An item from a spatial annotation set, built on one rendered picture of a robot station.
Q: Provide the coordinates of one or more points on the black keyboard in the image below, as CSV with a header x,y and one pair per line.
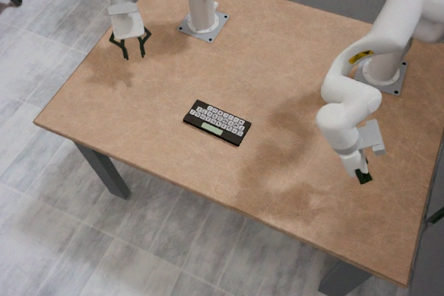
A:
x,y
217,122

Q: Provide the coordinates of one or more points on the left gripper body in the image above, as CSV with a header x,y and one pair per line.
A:
x,y
353,161

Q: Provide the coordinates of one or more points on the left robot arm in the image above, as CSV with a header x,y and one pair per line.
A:
x,y
350,101

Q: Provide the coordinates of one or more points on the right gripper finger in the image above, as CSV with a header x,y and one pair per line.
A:
x,y
143,41
120,45

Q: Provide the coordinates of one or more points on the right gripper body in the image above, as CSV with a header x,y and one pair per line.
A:
x,y
127,25

